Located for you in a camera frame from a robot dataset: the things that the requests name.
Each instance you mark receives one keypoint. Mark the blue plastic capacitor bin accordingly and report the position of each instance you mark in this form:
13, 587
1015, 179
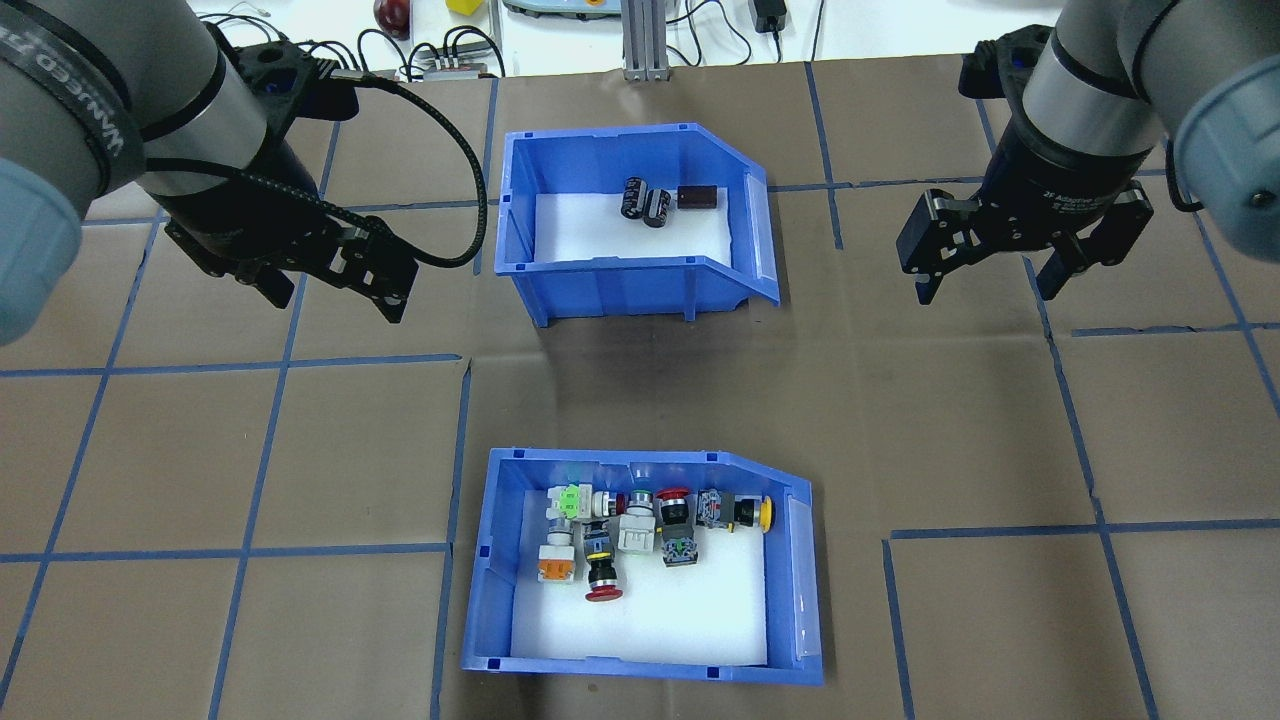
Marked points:
620, 292

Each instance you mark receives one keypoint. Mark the push button white contact block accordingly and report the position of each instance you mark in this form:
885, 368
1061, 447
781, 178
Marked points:
636, 530

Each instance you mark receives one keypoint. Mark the black cylindrical capacitor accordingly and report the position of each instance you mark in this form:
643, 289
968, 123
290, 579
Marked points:
657, 208
634, 198

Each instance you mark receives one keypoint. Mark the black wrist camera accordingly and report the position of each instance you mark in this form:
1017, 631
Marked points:
1000, 65
280, 75

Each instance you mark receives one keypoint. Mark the yellow push button grey block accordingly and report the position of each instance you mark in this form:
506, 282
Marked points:
745, 512

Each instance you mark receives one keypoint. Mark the dark red round object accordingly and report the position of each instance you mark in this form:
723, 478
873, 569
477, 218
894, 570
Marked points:
392, 15

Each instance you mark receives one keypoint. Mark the group of push button switches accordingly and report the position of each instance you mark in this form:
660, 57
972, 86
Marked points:
650, 620

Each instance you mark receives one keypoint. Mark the grey usb hub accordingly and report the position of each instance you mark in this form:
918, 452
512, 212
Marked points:
455, 68

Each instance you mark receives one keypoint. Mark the black power adapter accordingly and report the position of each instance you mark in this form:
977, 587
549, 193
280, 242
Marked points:
769, 14

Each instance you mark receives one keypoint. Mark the red mushroom button black body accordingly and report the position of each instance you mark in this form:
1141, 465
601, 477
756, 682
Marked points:
677, 515

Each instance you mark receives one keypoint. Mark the push button orange contact block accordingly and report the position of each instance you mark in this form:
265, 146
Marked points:
556, 555

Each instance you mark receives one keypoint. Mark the push button green contact block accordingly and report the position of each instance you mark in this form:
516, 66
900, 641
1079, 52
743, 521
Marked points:
572, 500

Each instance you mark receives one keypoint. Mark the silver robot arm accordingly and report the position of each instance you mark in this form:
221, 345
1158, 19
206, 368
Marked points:
1100, 80
100, 100

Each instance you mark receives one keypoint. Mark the blue plastic button bin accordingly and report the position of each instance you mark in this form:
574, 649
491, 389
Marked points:
480, 600

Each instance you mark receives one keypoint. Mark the aluminium extrusion post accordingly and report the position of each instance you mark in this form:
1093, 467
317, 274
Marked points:
645, 40

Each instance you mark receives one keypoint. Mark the dark brown rectangular block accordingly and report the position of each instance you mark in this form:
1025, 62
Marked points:
697, 197

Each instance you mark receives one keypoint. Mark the yellow object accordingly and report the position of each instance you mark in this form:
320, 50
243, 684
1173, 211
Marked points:
463, 6

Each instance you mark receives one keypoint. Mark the teal grey device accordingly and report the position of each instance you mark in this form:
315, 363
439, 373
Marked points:
560, 8

